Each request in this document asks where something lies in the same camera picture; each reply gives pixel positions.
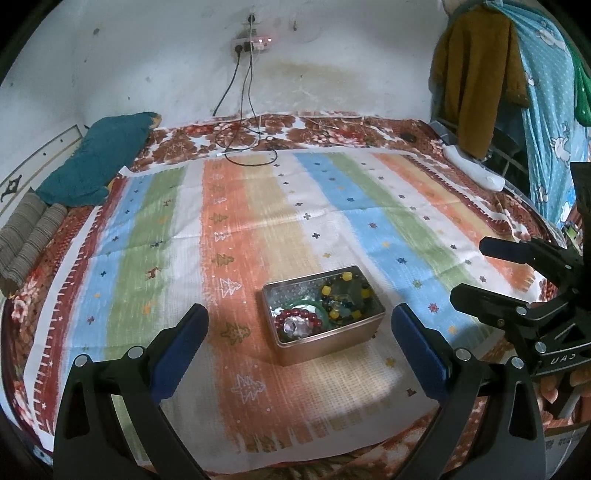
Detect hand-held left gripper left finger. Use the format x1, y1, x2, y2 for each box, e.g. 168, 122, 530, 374
53, 303, 211, 480

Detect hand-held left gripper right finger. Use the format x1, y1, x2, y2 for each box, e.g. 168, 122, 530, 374
390, 303, 548, 480

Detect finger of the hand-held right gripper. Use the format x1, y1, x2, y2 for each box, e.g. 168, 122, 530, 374
449, 283, 550, 333
479, 236, 583, 282

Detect metal tin box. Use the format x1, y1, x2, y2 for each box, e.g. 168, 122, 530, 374
262, 264, 387, 367

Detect multicolour small bead bracelet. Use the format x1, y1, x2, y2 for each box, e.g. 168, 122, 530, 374
330, 295, 365, 322

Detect yellow and dark bead bracelet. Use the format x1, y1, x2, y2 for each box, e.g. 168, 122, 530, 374
320, 272, 374, 325

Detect white pearl bracelet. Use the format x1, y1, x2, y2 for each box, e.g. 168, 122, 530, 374
281, 322, 315, 341

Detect red bead bracelet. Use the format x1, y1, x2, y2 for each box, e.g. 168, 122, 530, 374
276, 308, 323, 336

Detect white bolster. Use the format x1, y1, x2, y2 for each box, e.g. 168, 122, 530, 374
443, 144, 505, 193

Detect cardboard box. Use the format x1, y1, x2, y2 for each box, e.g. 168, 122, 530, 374
540, 415, 588, 480

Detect green bangle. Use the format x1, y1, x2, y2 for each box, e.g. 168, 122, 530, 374
284, 298, 331, 331

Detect blue printed hanging cloth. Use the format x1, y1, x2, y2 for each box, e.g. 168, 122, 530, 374
485, 0, 591, 232

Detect striped pastel blanket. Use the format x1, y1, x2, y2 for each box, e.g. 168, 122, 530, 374
34, 148, 548, 457

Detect green hanging cloth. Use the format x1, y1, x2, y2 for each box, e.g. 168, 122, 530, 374
571, 51, 591, 126

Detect brown hanging garment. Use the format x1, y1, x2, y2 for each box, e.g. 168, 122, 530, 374
429, 7, 532, 160

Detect brown striped rolled blanket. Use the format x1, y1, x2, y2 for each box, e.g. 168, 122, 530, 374
0, 191, 69, 292

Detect teal pillow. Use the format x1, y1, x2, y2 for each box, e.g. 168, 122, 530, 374
36, 112, 162, 208

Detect black cable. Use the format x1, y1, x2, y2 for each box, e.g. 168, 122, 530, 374
212, 48, 279, 165

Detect wall power socket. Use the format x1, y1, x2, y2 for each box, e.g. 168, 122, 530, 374
232, 36, 273, 55

